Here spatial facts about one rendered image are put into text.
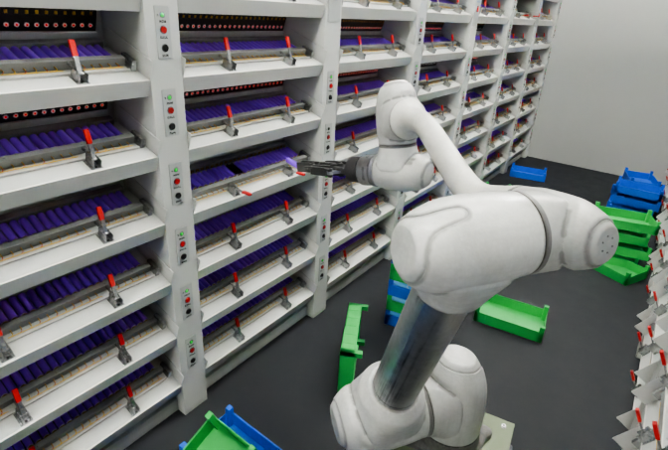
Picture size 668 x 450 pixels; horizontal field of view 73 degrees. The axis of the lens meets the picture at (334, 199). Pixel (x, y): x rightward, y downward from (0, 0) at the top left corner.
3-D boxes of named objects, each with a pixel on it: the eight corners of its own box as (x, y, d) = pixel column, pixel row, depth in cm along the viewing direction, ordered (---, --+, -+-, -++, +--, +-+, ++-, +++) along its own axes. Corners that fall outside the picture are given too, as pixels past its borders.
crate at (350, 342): (336, 393, 168) (358, 396, 167) (340, 351, 160) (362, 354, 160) (346, 341, 196) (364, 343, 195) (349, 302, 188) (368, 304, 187)
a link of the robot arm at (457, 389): (494, 438, 113) (508, 369, 105) (430, 458, 108) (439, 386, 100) (458, 391, 127) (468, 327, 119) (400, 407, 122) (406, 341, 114)
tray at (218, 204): (315, 177, 183) (323, 157, 177) (191, 225, 137) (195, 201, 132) (281, 151, 190) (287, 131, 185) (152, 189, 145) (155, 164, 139)
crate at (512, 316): (545, 319, 217) (549, 305, 214) (541, 343, 200) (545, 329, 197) (482, 299, 230) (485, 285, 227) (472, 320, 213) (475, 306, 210)
